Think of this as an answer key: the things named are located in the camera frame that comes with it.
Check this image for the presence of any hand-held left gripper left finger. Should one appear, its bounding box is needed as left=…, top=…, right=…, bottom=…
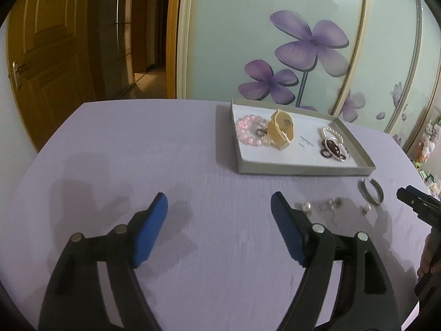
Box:
left=38, top=192, right=168, bottom=331

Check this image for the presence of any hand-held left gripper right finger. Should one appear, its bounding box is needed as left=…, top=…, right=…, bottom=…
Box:
left=270, top=191, right=402, bottom=331

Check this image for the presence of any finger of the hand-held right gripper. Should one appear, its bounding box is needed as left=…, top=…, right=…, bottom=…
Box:
left=396, top=185, right=441, bottom=230

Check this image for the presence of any grey shallow cardboard tray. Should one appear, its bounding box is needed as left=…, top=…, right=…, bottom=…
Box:
left=216, top=98, right=376, bottom=176

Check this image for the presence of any thin silver bangle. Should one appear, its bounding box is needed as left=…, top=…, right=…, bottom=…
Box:
left=320, top=138, right=353, bottom=163

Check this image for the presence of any dark red bead bracelet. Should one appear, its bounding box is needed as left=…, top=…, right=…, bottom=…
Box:
left=318, top=138, right=349, bottom=161

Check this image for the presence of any beige wrist watch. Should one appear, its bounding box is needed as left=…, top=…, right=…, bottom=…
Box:
left=268, top=109, right=296, bottom=151

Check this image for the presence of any pink bead bracelet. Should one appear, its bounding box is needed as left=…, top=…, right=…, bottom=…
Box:
left=236, top=115, right=273, bottom=147

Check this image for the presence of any white pearl bracelet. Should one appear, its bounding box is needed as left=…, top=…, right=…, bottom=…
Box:
left=318, top=126, right=345, bottom=146

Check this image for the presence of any person's right hand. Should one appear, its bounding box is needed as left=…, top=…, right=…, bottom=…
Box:
left=418, top=229, right=441, bottom=281

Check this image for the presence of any pile of small trinkets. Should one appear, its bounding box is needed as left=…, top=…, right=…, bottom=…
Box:
left=420, top=167, right=441, bottom=199

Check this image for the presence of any wide silver bangle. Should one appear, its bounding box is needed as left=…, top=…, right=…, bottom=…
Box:
left=358, top=177, right=384, bottom=207

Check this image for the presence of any column of plush toys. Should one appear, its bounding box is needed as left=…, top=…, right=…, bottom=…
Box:
left=413, top=115, right=441, bottom=167

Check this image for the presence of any lilac tablecloth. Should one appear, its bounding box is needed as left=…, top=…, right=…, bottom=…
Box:
left=0, top=98, right=441, bottom=331

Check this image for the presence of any flower-print sliding wardrobe door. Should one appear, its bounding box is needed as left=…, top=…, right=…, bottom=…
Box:
left=175, top=0, right=375, bottom=115
left=330, top=0, right=423, bottom=136
left=396, top=5, right=441, bottom=153

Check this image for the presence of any brown wooden door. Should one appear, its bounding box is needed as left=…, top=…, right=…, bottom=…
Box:
left=6, top=0, right=101, bottom=153

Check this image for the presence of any metal door handle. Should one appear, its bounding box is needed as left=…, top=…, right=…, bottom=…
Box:
left=12, top=60, right=30, bottom=89

